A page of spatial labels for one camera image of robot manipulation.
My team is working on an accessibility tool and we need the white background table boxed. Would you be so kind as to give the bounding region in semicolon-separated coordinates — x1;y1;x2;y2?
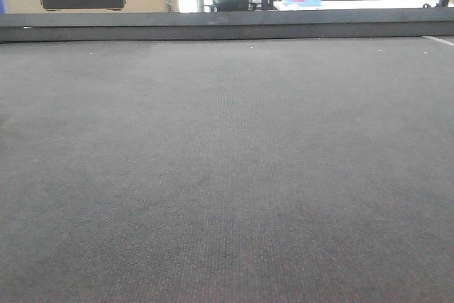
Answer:
273;0;438;11

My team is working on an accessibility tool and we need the blue flat tray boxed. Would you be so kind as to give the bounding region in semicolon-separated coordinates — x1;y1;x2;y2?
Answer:
282;0;323;7

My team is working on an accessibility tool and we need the blue object far left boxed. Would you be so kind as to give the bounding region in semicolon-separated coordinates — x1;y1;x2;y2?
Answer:
0;0;5;14

